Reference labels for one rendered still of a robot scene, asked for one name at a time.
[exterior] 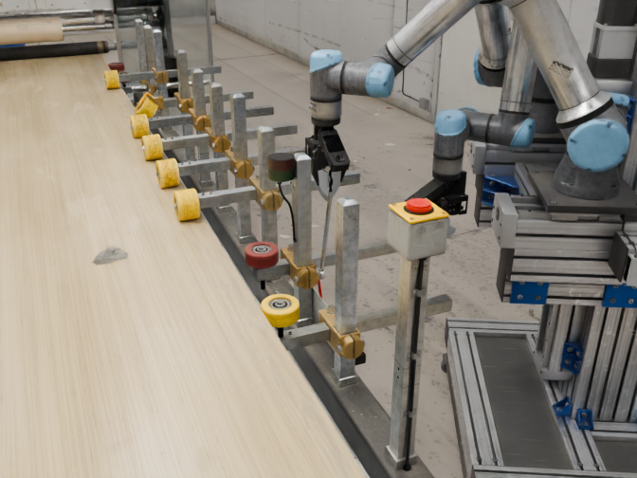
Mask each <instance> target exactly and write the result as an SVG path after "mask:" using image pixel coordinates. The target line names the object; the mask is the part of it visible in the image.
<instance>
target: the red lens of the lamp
mask: <svg viewBox="0 0 637 478"><path fill-rule="evenodd" d="M269 156H270V155H269ZM269 156H268V157H267V165H268V169H270V170H272V171H277V172H284V171H290V170H292V169H294V168H295V156H294V155H293V158H292V159H290V160H287V161H274V160H271V159H270V158H269Z"/></svg>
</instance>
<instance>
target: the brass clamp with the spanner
mask: <svg viewBox="0 0 637 478"><path fill-rule="evenodd" d="M287 249H288V248H281V259H284V258H285V259H286V261H287V262H288V263H289V274H287V275H288V276H289V277H290V279H291V280H292V281H293V283H294V284H295V285H296V286H301V287H302V288H304V289H309V288H312V287H314V286H315V285H316V284H317V283H318V281H319V275H318V274H317V273H316V265H315V264H314V263H313V262H312V265H308V266H303V267H298V266H297V265H296V264H295V262H294V261H293V251H289V250H287Z"/></svg>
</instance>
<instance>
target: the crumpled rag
mask: <svg viewBox="0 0 637 478"><path fill-rule="evenodd" d="M128 253H129V252H124V251H123V250H122V249H121V248H116V247H113V246H111V247H107V248H106V249H105V250H104V251H101V252H100V253H99V254H98V255H97V256H96V257H95V258H94V261H93V262H92V263H95V265H102V264H111V263H112V262H114V261H116V260H120V259H121V260H122V259H125V258H128V256H129V255H128Z"/></svg>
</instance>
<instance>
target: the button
mask: <svg viewBox="0 0 637 478"><path fill-rule="evenodd" d="M406 208H407V209H408V210H409V211H412V212H417V213H423V212H428V211H430V210H431V208H432V204H431V203H430V202H429V201H428V200H426V199H423V198H412V199H410V200H409V201H407V203H406Z"/></svg>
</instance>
